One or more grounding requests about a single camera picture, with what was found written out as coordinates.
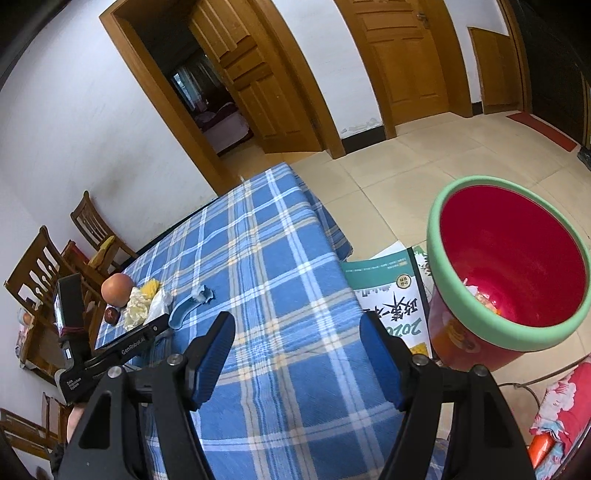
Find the open wooden door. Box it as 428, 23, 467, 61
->
188, 0, 324, 155

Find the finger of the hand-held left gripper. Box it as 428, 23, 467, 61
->
168, 295, 218, 330
92, 314, 171, 369

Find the green white book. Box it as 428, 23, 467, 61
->
344, 240, 432, 358

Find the red doormat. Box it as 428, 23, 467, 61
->
506, 112, 580, 151

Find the entrance door wooden frame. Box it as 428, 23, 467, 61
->
501, 0, 532, 114

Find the apple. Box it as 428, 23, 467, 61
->
100, 273, 132, 308

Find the blue plaid tablecloth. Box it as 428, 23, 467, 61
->
95, 162, 458, 480

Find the wooden door with handle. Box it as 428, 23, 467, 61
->
335, 0, 451, 127

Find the large cream paper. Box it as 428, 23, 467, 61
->
124, 287, 153, 330

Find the person's left hand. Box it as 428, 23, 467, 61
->
65, 404, 89, 445

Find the white tissue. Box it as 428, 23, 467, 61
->
147, 291, 174, 321

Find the red bin with green rim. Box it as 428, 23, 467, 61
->
425, 175, 591, 372

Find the black entrance door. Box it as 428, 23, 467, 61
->
512, 0, 591, 148

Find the low wooden cabinet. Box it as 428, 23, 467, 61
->
467, 27, 527, 115

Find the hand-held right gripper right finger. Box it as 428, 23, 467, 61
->
359, 315, 539, 480

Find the orange plastic stool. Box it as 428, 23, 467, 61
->
529, 431, 561, 469

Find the bed with pink bedding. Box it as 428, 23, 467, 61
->
194, 102, 254, 155

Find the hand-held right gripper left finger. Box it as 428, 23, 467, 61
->
53, 310, 237, 480

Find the wooden chair with yellow cushion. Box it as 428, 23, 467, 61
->
70, 190, 139, 271

